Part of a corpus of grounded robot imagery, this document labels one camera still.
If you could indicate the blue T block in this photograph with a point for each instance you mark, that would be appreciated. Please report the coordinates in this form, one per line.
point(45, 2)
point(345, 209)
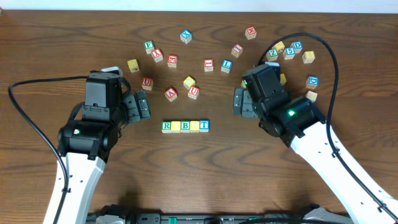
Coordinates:
point(204, 125)

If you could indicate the red I block centre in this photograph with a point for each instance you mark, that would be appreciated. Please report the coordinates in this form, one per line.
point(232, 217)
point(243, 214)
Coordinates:
point(208, 65)

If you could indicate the red u block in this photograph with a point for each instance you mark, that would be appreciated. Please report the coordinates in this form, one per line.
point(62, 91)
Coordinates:
point(193, 92)
point(147, 83)

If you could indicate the red E block top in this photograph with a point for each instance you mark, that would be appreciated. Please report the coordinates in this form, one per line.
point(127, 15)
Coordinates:
point(250, 32)

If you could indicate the blue D block right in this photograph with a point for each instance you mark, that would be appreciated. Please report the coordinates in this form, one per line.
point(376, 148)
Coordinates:
point(312, 82)

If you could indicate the red U block centre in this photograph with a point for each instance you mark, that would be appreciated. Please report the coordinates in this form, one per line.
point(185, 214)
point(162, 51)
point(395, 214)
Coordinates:
point(193, 92)

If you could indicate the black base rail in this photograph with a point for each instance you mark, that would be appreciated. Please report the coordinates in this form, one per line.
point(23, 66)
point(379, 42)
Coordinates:
point(116, 214)

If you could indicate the red U block left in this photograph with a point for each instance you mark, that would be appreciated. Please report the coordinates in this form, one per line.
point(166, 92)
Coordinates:
point(147, 83)

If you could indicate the red i block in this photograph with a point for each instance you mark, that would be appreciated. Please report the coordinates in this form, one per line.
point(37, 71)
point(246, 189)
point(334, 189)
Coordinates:
point(208, 65)
point(237, 50)

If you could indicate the red A block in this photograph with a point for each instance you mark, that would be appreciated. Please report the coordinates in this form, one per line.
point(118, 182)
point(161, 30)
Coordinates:
point(171, 94)

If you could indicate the yellow 8 block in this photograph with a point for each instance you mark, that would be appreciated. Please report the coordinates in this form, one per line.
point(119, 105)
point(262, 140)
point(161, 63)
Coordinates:
point(308, 56)

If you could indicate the red X block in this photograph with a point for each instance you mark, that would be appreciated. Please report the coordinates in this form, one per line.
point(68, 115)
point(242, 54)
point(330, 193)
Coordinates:
point(157, 55)

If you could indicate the blue L block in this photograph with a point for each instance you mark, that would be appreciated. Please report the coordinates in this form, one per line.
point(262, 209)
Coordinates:
point(226, 66)

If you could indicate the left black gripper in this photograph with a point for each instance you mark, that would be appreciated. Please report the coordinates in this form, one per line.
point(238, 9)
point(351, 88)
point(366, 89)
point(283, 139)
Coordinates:
point(138, 106)

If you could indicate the red E block left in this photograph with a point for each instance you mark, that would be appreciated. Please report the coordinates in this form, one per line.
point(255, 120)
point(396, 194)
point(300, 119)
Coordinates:
point(172, 61)

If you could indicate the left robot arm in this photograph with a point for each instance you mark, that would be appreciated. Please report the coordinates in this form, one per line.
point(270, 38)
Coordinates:
point(84, 143)

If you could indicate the red I block upper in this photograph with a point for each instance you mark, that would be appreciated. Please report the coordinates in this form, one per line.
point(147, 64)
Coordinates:
point(237, 50)

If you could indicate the green R block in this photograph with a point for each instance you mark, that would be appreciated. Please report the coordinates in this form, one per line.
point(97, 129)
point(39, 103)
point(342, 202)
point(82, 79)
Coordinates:
point(166, 127)

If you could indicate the yellow block below 2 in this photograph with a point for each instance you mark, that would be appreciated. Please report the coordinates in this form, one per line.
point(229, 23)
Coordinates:
point(242, 84)

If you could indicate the blue 5 block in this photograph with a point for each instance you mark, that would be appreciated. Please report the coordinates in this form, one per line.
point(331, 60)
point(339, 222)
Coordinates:
point(289, 53)

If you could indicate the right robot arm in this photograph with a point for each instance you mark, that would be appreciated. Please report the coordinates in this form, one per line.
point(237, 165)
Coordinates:
point(302, 127)

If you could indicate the blue d block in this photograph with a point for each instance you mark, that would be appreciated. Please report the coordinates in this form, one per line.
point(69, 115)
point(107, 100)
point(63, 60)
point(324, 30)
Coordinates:
point(312, 82)
point(297, 46)

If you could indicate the white green Z block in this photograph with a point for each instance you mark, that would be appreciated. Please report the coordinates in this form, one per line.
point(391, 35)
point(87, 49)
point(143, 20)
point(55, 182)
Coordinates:
point(311, 95)

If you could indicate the blue X block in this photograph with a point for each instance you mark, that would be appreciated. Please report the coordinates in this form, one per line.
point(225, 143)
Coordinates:
point(186, 36)

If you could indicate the green B block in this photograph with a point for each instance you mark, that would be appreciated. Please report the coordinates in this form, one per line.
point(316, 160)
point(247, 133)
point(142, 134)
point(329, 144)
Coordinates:
point(185, 126)

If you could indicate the red e block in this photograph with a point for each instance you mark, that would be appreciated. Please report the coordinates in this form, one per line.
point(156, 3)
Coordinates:
point(172, 61)
point(250, 32)

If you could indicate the blue D block upper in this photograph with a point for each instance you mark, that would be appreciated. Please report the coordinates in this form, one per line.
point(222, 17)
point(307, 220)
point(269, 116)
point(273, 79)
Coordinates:
point(297, 46)

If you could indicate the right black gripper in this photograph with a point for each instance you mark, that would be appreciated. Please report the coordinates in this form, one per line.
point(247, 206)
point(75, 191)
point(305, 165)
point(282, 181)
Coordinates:
point(242, 102)

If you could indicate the green F block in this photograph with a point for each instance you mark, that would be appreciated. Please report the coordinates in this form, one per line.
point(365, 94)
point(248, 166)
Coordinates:
point(149, 46)

